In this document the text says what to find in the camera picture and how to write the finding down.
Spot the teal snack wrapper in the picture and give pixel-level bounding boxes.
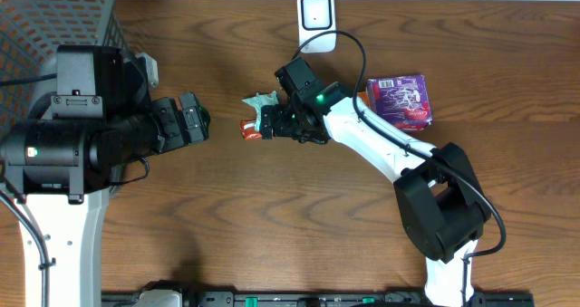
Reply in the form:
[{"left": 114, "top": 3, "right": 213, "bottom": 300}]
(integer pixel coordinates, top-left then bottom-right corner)
[{"left": 242, "top": 91, "right": 279, "bottom": 131}]

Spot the brown orange snack bar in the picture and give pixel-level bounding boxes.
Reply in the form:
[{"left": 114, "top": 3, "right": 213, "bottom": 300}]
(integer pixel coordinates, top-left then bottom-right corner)
[{"left": 240, "top": 120, "right": 262, "bottom": 140}]

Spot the small orange box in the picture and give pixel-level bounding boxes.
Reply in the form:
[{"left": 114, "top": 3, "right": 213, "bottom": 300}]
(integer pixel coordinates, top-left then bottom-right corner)
[{"left": 357, "top": 91, "right": 370, "bottom": 106}]

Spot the red purple snack packet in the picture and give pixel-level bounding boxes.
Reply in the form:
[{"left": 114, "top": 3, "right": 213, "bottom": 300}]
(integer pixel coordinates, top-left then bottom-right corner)
[{"left": 366, "top": 75, "right": 432, "bottom": 132}]

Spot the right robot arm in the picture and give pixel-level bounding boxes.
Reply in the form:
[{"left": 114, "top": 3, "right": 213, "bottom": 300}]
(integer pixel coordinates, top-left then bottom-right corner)
[{"left": 261, "top": 57, "right": 491, "bottom": 306}]

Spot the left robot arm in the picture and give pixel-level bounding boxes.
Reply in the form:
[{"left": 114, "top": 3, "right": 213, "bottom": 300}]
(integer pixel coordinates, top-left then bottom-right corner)
[{"left": 1, "top": 45, "right": 210, "bottom": 306}]

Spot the white barcode scanner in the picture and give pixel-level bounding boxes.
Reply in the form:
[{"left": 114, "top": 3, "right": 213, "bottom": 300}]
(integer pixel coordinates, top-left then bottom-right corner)
[{"left": 296, "top": 0, "right": 336, "bottom": 53}]

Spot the grey plastic mesh basket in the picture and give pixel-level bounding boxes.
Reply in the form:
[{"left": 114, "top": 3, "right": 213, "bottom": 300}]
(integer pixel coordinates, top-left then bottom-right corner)
[{"left": 0, "top": 0, "right": 132, "bottom": 140}]

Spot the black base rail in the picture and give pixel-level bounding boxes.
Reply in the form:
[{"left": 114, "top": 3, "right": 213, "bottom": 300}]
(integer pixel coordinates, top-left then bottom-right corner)
[{"left": 100, "top": 290, "right": 535, "bottom": 307}]

